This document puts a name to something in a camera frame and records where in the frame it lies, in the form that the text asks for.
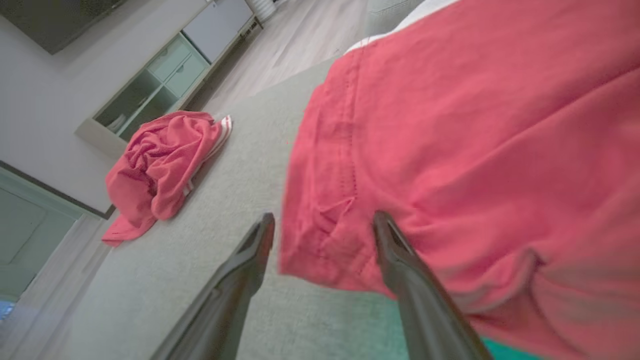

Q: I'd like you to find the red jersey with lettering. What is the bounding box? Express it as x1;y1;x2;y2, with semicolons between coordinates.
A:
101;111;233;247

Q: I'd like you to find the pale green glass door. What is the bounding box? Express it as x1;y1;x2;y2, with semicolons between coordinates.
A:
0;165;86;301

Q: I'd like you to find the grey sofa section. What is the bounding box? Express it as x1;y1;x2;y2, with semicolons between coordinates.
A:
367;0;426;36

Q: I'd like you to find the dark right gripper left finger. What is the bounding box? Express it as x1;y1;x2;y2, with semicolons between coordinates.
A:
150;212;276;360

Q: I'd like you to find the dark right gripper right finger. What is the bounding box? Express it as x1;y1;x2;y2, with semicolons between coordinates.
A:
372;210;493;360

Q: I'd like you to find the white cabinet with open shelves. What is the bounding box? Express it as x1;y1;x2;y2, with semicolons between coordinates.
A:
75;0;263;161

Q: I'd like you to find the white ribbed vase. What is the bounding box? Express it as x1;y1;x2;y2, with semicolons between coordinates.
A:
246;0;278;23

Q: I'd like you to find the folded red garment white band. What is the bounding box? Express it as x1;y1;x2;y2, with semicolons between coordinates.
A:
277;0;640;360

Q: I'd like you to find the dark flat television screen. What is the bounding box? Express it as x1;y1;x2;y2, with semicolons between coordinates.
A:
0;0;126;55

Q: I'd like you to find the grey fabric sofa seat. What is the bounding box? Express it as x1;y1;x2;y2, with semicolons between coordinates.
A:
47;56;416;360

